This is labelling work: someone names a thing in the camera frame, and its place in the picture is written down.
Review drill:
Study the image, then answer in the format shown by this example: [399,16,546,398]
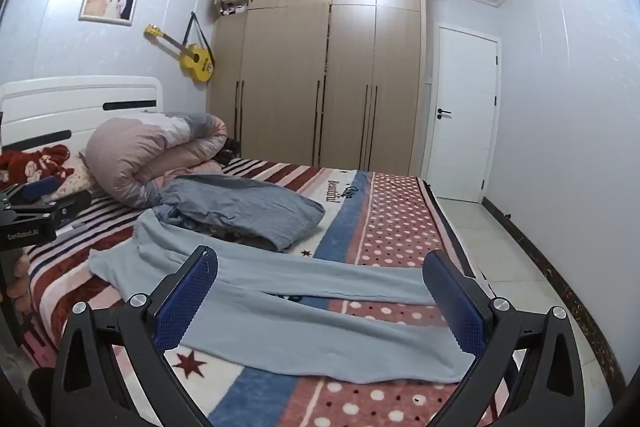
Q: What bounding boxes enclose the white door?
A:
[420,22,502,204]

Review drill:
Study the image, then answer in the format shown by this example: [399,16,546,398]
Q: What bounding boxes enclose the yellow guitar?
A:
[144,12,216,82]

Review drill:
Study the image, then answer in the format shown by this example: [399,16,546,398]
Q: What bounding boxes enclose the framed wall picture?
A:
[78,0,141,26]

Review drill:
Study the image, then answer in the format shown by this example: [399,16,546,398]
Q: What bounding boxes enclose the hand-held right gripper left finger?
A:
[50,246,219,427]

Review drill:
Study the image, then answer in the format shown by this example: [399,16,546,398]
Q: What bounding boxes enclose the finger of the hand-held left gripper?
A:
[0,177,64,208]
[30,189,94,229]

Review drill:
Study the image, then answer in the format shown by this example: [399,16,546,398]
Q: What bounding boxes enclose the person's left hand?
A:
[7,252,34,308]

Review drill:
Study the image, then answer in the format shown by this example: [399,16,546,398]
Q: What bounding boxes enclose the floral pillow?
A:
[45,157,97,202]

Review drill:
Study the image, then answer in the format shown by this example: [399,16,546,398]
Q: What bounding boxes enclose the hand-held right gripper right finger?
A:
[422,249,598,427]

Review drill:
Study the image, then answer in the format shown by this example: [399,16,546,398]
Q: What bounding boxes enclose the striped dotted bed blanket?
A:
[25,157,506,427]

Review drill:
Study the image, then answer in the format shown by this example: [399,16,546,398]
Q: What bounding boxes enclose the dark object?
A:
[220,136,242,165]

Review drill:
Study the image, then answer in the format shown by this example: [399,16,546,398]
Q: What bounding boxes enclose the white bed headboard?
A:
[0,76,165,158]

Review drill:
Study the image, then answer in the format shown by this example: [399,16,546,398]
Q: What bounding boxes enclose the beige wooden wardrobe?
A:
[207,0,429,178]

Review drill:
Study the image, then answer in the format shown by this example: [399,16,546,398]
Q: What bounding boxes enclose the red plush toy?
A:
[0,144,73,188]

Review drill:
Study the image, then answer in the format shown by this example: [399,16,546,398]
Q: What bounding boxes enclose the light blue pants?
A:
[89,209,476,384]

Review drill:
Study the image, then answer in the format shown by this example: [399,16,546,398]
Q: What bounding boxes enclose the grey-blue crumpled cloth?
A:
[155,174,326,253]

